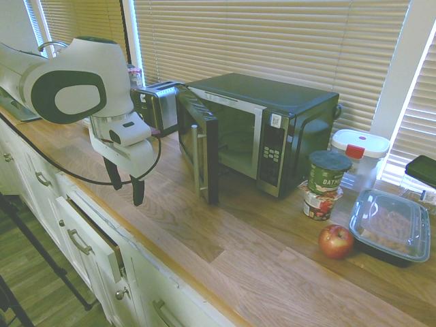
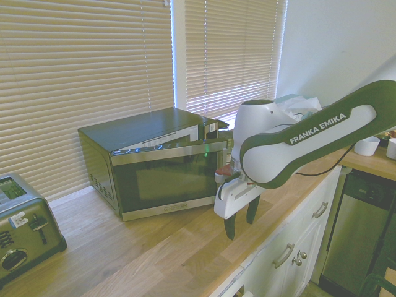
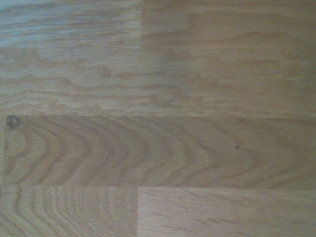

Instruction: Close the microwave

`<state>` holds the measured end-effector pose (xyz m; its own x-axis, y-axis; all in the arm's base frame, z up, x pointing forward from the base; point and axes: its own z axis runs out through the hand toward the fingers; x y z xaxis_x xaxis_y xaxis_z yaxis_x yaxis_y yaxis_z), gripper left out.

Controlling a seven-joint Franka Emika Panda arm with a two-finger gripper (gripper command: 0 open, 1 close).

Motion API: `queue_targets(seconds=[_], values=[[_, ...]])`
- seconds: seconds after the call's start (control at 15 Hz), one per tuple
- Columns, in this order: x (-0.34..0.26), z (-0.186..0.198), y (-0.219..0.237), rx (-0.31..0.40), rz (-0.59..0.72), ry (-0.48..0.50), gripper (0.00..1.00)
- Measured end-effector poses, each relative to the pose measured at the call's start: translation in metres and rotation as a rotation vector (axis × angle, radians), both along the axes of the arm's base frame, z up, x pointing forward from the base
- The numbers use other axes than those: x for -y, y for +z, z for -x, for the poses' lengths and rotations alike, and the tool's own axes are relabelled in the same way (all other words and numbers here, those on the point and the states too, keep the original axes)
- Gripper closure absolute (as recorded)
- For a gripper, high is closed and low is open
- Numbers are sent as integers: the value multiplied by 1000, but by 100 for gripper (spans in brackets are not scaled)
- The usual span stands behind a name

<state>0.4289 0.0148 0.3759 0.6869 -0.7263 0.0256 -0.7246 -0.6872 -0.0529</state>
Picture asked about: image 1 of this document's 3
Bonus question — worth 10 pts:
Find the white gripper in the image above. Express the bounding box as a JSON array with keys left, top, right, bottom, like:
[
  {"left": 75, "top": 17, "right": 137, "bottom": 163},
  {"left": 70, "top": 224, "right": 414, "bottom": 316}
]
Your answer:
[{"left": 90, "top": 135, "right": 161, "bottom": 207}]

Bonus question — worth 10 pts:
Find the black stainless microwave oven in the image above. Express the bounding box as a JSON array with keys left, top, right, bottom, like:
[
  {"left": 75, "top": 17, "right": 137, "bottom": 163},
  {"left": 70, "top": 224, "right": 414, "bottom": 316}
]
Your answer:
[{"left": 185, "top": 72, "right": 341, "bottom": 200}]

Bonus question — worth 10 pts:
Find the white open drawer front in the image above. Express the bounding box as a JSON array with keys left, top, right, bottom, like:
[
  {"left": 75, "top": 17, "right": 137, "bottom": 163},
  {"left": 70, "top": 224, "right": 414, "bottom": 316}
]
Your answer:
[{"left": 55, "top": 195, "right": 124, "bottom": 284}]

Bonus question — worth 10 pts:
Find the stainless steel toaster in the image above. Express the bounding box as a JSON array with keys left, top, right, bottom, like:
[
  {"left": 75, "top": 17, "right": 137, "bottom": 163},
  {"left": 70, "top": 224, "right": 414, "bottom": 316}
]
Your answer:
[{"left": 130, "top": 81, "right": 185, "bottom": 138}]

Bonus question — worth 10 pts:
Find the white kitchen cabinet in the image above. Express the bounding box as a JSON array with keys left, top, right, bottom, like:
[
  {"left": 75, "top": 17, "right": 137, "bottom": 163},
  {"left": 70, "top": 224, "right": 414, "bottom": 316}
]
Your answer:
[{"left": 0, "top": 114, "right": 249, "bottom": 327}]

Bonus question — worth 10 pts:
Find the glass jar with red lid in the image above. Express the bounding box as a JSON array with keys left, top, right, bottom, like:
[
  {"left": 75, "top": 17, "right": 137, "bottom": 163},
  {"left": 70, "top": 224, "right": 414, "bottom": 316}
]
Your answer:
[{"left": 127, "top": 65, "right": 144, "bottom": 90}]

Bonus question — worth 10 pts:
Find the grey sink edge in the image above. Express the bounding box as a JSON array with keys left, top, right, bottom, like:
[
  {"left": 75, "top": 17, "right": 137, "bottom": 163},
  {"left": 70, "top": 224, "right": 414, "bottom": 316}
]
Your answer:
[{"left": 0, "top": 87, "right": 42, "bottom": 123}]

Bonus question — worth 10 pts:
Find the chrome curved faucet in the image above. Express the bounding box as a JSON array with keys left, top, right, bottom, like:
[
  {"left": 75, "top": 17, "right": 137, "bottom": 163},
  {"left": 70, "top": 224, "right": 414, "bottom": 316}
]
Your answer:
[{"left": 37, "top": 40, "right": 70, "bottom": 58}]

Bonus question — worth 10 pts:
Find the narrow beige window blind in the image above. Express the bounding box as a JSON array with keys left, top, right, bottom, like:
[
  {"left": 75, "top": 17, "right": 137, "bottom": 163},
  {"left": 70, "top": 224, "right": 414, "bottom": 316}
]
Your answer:
[{"left": 40, "top": 0, "right": 129, "bottom": 59}]

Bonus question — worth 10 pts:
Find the red and white oatmeal cup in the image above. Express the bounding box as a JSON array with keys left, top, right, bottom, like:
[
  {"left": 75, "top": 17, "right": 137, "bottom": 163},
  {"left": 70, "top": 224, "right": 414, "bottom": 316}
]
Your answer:
[{"left": 298, "top": 180, "right": 343, "bottom": 223}]

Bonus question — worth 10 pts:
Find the green oatmeal cup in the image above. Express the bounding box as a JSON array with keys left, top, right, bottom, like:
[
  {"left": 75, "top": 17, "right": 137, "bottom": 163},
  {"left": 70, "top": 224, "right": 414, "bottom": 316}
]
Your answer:
[{"left": 308, "top": 150, "right": 353, "bottom": 196}]

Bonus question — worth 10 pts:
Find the wide beige window blind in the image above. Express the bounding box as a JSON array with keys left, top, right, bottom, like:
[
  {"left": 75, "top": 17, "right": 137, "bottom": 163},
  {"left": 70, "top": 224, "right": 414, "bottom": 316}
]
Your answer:
[{"left": 134, "top": 0, "right": 412, "bottom": 138}]

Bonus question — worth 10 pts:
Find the red apple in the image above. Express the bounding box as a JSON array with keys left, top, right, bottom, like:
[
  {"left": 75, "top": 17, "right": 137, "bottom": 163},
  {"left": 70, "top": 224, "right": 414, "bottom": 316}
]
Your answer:
[{"left": 317, "top": 223, "right": 356, "bottom": 261}]

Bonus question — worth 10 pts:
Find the clear container white red-latch lid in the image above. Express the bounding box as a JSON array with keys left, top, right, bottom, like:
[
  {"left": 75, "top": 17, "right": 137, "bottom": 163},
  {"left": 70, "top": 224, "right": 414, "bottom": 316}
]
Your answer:
[{"left": 330, "top": 128, "right": 391, "bottom": 190}]

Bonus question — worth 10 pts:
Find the black food container clear lid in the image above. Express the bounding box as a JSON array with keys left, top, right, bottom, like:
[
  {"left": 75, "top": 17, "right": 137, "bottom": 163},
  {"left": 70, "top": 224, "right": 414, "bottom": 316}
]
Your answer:
[{"left": 347, "top": 189, "right": 432, "bottom": 268}]

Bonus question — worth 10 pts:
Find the clear plastic package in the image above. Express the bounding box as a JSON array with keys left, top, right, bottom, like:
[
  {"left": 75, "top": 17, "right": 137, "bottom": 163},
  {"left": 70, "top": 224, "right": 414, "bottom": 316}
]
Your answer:
[{"left": 399, "top": 183, "right": 436, "bottom": 216}]

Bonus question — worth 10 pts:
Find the black plastic tray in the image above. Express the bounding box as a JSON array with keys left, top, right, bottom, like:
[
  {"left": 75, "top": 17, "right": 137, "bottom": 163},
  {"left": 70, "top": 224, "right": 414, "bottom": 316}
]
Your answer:
[{"left": 405, "top": 155, "right": 436, "bottom": 190}]

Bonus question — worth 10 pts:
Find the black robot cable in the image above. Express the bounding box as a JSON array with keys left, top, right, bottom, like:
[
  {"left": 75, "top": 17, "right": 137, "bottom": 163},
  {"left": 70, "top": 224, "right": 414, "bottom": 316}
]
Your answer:
[{"left": 0, "top": 111, "right": 162, "bottom": 187}]

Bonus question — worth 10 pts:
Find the steel bar drawer handle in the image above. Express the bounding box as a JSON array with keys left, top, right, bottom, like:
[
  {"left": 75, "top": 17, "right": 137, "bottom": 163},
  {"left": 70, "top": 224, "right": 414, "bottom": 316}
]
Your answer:
[
  {"left": 35, "top": 171, "right": 52, "bottom": 188},
  {"left": 66, "top": 228, "right": 93, "bottom": 255},
  {"left": 152, "top": 298, "right": 183, "bottom": 327}
]

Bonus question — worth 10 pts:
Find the microwave door with steel handle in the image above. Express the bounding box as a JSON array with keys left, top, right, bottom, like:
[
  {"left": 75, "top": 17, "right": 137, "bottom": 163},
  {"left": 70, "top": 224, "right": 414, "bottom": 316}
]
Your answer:
[{"left": 174, "top": 84, "right": 220, "bottom": 206}]

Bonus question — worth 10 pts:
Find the black camera tripod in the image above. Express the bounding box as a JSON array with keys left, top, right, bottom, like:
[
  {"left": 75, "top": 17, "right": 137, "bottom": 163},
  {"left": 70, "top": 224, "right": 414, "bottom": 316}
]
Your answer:
[{"left": 0, "top": 191, "right": 93, "bottom": 327}]

